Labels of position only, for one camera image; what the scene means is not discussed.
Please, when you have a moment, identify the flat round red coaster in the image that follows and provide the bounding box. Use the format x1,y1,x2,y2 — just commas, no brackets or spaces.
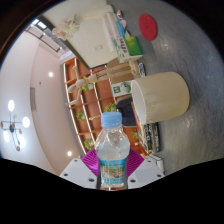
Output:
138,13,158,42

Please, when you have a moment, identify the ceiling air vent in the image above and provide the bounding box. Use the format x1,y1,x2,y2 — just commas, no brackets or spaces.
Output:
29,87,37,111

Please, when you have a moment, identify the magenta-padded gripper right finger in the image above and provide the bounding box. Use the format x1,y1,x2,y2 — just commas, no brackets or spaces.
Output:
124,148,166,189

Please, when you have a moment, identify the ceiling chandelier lamp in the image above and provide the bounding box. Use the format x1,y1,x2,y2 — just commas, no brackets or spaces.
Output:
0,99,32,153

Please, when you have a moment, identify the grey curtain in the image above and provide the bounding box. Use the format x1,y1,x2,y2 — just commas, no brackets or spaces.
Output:
28,28,63,53

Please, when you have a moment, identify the cream ceramic mug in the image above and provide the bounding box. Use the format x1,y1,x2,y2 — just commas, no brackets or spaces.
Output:
130,71,191,125

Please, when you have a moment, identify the wooden shelf unit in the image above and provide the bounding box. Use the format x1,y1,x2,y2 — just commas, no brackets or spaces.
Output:
62,57,151,158

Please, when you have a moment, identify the small green-white carton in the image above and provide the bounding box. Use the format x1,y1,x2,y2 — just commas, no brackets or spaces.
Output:
110,80,134,98

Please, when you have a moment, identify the green tissue box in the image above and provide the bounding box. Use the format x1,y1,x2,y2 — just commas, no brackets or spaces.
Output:
113,35,144,64

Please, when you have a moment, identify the clear water bottle blue cap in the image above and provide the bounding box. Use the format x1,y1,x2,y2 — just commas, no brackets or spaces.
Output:
94,111,131,191

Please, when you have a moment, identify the brown chair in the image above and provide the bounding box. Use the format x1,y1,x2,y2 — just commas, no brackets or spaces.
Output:
106,58,141,86

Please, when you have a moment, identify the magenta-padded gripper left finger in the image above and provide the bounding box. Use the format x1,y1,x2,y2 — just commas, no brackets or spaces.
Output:
59,148,101,190

